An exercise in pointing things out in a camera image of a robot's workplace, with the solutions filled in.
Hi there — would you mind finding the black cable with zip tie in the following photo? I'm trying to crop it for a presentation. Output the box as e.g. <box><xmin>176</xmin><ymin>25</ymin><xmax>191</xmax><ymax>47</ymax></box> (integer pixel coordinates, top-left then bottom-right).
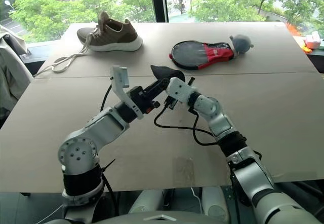
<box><xmin>100</xmin><ymin>159</ymin><xmax>120</xmax><ymax>218</ymax></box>

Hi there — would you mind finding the grey plush toy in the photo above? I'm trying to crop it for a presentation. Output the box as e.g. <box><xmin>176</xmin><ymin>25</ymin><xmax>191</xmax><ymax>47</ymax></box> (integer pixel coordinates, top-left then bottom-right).
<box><xmin>229</xmin><ymin>34</ymin><xmax>255</xmax><ymax>56</ymax></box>

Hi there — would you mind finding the pink box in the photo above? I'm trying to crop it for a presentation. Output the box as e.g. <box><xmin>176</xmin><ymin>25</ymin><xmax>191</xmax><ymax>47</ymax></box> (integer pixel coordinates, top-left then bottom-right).
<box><xmin>303</xmin><ymin>30</ymin><xmax>322</xmax><ymax>50</ymax></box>

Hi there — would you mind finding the grey rounded robot leg cover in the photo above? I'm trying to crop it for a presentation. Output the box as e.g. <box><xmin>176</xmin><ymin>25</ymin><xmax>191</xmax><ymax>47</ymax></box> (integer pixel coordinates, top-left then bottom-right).
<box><xmin>128</xmin><ymin>189</ymin><xmax>166</xmax><ymax>215</ymax></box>
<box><xmin>201</xmin><ymin>185</ymin><xmax>230</xmax><ymax>223</ymax></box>

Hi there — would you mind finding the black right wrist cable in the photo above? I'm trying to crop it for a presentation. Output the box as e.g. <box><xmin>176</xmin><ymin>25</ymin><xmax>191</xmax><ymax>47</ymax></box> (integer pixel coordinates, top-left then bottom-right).
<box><xmin>153</xmin><ymin>105</ymin><xmax>221</xmax><ymax>146</ymax></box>

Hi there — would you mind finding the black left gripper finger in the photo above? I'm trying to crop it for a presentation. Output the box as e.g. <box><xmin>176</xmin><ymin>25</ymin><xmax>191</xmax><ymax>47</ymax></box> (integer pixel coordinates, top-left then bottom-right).
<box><xmin>144</xmin><ymin>78</ymin><xmax>169</xmax><ymax>95</ymax></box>

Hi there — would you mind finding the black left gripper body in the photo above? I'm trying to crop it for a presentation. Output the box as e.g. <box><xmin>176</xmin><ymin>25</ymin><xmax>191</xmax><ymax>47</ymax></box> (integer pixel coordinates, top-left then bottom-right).
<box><xmin>128</xmin><ymin>85</ymin><xmax>161</xmax><ymax>115</ymax></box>

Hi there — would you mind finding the racket in red black cover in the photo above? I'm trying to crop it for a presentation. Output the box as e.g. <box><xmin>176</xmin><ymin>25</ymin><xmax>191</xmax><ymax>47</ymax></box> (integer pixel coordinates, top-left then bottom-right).
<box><xmin>169</xmin><ymin>40</ymin><xmax>238</xmax><ymax>70</ymax></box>

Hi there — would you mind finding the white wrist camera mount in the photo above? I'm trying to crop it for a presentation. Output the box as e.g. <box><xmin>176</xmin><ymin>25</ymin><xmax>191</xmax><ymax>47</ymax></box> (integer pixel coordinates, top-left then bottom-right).
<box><xmin>109</xmin><ymin>65</ymin><xmax>143</xmax><ymax>120</ymax></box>
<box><xmin>166</xmin><ymin>77</ymin><xmax>198</xmax><ymax>106</ymax></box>

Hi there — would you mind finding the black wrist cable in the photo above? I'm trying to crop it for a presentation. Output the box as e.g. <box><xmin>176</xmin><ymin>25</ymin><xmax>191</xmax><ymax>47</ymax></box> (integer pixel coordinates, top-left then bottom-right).
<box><xmin>100</xmin><ymin>83</ymin><xmax>113</xmax><ymax>113</ymax></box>
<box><xmin>153</xmin><ymin>105</ymin><xmax>221</xmax><ymax>146</ymax></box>

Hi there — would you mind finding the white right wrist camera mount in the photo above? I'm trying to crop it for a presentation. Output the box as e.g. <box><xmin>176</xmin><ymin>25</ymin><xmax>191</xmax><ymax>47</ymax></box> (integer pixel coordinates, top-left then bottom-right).
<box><xmin>166</xmin><ymin>77</ymin><xmax>198</xmax><ymax>106</ymax></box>

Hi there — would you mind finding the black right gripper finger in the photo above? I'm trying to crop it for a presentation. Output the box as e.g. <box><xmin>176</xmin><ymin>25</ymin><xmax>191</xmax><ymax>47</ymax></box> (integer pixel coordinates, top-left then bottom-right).
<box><xmin>151</xmin><ymin>84</ymin><xmax>170</xmax><ymax>100</ymax></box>

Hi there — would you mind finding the orange cloth item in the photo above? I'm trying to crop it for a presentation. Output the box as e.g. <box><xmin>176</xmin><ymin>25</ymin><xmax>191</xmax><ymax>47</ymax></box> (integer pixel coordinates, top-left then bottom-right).
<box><xmin>285</xmin><ymin>22</ymin><xmax>313</xmax><ymax>54</ymax></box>

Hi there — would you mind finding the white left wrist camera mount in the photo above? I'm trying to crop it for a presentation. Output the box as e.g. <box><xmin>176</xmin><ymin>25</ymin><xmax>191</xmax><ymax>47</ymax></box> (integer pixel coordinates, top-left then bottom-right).
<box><xmin>109</xmin><ymin>65</ymin><xmax>143</xmax><ymax>120</ymax></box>

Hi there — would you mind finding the brown sneaker with white laces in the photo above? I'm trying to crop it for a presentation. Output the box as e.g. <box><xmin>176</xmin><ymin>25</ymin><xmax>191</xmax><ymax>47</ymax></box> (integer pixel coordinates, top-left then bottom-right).
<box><xmin>34</xmin><ymin>11</ymin><xmax>144</xmax><ymax>79</ymax></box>

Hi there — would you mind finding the black window frame post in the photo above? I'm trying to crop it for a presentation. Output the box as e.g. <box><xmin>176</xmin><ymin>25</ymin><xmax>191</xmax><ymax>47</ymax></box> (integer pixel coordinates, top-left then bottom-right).
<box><xmin>149</xmin><ymin>0</ymin><xmax>170</xmax><ymax>23</ymax></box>

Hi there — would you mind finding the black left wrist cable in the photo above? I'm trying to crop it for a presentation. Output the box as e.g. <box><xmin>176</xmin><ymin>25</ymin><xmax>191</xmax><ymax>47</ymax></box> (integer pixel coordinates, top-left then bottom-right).
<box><xmin>100</xmin><ymin>83</ymin><xmax>113</xmax><ymax>113</ymax></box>

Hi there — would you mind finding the black drawstring pouch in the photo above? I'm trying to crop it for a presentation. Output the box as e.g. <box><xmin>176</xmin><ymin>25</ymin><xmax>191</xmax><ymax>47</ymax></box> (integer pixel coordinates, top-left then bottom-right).
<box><xmin>150</xmin><ymin>65</ymin><xmax>187</xmax><ymax>83</ymax></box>

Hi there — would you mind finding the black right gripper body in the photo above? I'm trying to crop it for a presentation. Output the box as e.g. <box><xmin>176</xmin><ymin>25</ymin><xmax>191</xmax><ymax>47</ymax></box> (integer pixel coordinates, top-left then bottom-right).
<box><xmin>163</xmin><ymin>95</ymin><xmax>179</xmax><ymax>111</ymax></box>

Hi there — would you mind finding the grey robot torso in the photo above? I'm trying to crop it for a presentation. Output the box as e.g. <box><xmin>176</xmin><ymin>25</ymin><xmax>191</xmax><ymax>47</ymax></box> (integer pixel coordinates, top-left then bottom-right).
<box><xmin>95</xmin><ymin>210</ymin><xmax>230</xmax><ymax>224</ymax></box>

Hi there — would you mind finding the beige cloth on chair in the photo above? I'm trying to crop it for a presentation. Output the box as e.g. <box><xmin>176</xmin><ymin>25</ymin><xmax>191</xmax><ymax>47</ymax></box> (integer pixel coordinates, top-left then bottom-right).
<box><xmin>0</xmin><ymin>25</ymin><xmax>34</xmax><ymax>130</ymax></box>

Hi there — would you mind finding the thin white cable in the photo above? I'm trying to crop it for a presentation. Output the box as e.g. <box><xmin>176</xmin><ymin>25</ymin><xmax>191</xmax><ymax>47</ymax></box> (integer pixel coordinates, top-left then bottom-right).
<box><xmin>190</xmin><ymin>187</ymin><xmax>204</xmax><ymax>211</ymax></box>

